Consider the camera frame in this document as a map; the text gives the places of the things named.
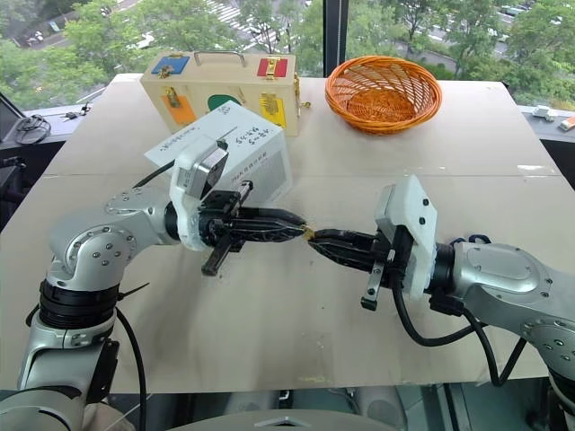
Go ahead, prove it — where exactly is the small bunch of keys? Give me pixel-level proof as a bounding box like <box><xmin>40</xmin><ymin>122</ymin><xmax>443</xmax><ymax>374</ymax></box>
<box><xmin>57</xmin><ymin>102</ymin><xmax>93</xmax><ymax>121</ymax></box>

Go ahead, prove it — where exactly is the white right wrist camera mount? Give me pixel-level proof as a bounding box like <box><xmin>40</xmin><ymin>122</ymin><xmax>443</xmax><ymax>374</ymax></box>
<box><xmin>373</xmin><ymin>174</ymin><xmax>439</xmax><ymax>300</ymax></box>

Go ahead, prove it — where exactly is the black cable tie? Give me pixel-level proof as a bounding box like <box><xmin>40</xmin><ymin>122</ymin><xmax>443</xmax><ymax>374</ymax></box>
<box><xmin>117</xmin><ymin>282</ymin><xmax>152</xmax><ymax>301</ymax></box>

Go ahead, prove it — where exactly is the wooden lock box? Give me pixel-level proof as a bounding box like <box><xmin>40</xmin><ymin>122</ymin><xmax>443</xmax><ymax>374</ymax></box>
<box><xmin>139</xmin><ymin>50</ymin><xmax>302</xmax><ymax>137</ymax></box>

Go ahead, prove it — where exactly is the coiled black cable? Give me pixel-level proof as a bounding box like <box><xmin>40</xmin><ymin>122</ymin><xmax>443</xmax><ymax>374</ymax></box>
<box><xmin>16</xmin><ymin>113</ymin><xmax>53</xmax><ymax>145</ymax></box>

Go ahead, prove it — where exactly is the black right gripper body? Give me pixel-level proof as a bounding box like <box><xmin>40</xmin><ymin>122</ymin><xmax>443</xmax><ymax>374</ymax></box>
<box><xmin>360</xmin><ymin>225</ymin><xmax>413</xmax><ymax>312</ymax></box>

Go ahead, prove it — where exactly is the grey rounded robot torso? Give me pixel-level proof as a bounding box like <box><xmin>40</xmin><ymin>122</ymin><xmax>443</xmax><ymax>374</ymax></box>
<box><xmin>164</xmin><ymin>405</ymin><xmax>408</xmax><ymax>431</ymax></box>

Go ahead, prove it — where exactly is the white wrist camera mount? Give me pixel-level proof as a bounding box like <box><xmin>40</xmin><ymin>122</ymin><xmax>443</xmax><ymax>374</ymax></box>
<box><xmin>169</xmin><ymin>136</ymin><xmax>231</xmax><ymax>251</ymax></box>
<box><xmin>373</xmin><ymin>174</ymin><xmax>439</xmax><ymax>300</ymax></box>

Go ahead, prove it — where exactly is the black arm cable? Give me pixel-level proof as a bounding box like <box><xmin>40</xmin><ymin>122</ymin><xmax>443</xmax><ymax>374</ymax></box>
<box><xmin>391</xmin><ymin>280</ymin><xmax>529</xmax><ymax>388</ymax></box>
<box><xmin>114</xmin><ymin>307</ymin><xmax>149</xmax><ymax>431</ymax></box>

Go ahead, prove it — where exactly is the blue cable loop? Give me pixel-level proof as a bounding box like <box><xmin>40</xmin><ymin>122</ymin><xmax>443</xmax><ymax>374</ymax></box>
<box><xmin>450</xmin><ymin>233</ymin><xmax>491</xmax><ymax>247</ymax></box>

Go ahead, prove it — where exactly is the thin black wrist camera cable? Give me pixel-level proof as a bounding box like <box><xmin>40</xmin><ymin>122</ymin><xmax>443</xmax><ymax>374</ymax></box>
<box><xmin>131</xmin><ymin>161</ymin><xmax>175</xmax><ymax>189</ymax></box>

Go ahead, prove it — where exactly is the dark window frame post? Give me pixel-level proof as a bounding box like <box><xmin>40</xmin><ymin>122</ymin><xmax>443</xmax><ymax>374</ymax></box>
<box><xmin>322</xmin><ymin>0</ymin><xmax>352</xmax><ymax>78</ymax></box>

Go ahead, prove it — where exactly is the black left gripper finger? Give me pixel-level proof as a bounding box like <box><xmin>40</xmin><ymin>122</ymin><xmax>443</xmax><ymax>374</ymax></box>
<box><xmin>233</xmin><ymin>223</ymin><xmax>308</xmax><ymax>246</ymax></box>
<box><xmin>240</xmin><ymin>207</ymin><xmax>310</xmax><ymax>228</ymax></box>

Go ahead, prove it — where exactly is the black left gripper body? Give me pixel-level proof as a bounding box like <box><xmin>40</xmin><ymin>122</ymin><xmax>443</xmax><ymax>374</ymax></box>
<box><xmin>196</xmin><ymin>179</ymin><xmax>253</xmax><ymax>277</ymax></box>

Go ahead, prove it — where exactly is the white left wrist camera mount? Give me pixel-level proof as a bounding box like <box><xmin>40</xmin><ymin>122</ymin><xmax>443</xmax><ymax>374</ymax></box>
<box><xmin>169</xmin><ymin>136</ymin><xmax>231</xmax><ymax>251</ymax></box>

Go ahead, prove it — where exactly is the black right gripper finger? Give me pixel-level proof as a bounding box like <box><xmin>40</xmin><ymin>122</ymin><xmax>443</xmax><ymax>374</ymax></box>
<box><xmin>310</xmin><ymin>240</ymin><xmax>379</xmax><ymax>274</ymax></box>
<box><xmin>314</xmin><ymin>228</ymin><xmax>381</xmax><ymax>253</ymax></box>

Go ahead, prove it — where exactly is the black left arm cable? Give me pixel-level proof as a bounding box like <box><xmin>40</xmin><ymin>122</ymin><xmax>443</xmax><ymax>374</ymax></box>
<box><xmin>114</xmin><ymin>307</ymin><xmax>149</xmax><ymax>431</ymax></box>

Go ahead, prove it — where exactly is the white box with slot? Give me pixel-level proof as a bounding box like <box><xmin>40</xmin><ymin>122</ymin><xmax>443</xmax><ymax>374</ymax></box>
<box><xmin>144</xmin><ymin>99</ymin><xmax>294</xmax><ymax>206</ymax></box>

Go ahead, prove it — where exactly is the black device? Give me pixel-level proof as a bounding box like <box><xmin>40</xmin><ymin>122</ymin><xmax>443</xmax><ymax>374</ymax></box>
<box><xmin>0</xmin><ymin>155</ymin><xmax>27</xmax><ymax>204</ymax></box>

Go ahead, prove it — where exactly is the orange woven basket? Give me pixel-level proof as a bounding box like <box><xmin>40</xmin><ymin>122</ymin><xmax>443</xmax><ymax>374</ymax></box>
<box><xmin>323</xmin><ymin>55</ymin><xmax>444</xmax><ymax>136</ymax></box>

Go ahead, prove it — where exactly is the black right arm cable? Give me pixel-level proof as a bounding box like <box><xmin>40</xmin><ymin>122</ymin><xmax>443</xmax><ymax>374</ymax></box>
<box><xmin>391</xmin><ymin>280</ymin><xmax>529</xmax><ymax>388</ymax></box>

